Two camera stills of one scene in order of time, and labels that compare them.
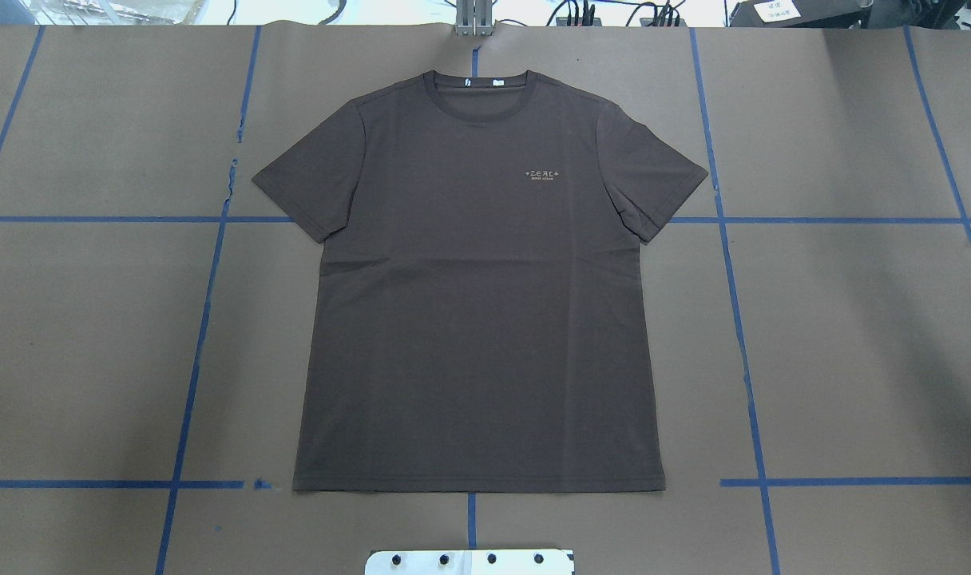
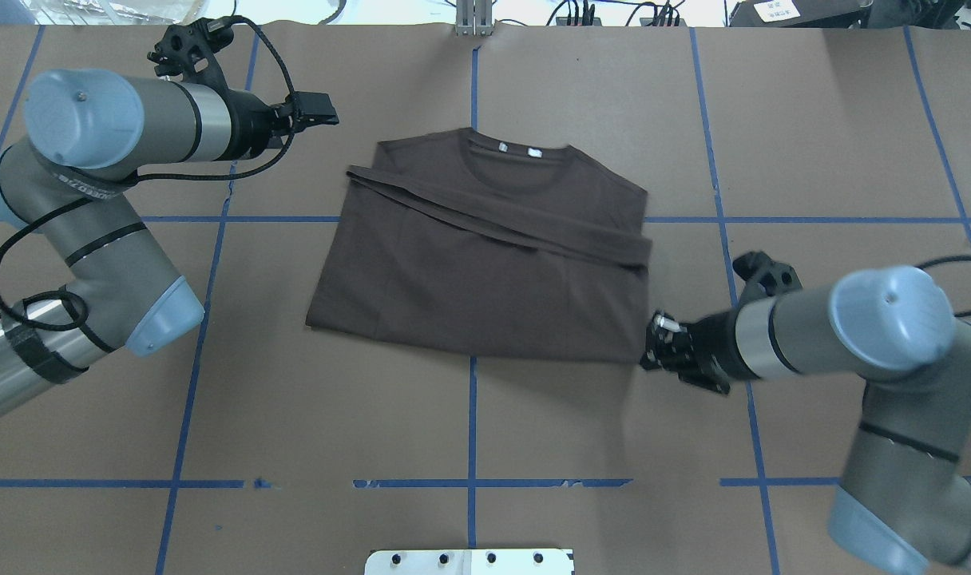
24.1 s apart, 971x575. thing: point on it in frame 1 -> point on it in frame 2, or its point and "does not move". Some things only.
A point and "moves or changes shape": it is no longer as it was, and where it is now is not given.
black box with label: (801, 14) does not move
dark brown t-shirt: (479, 322) moves or changes shape
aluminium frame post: (473, 18) does not move
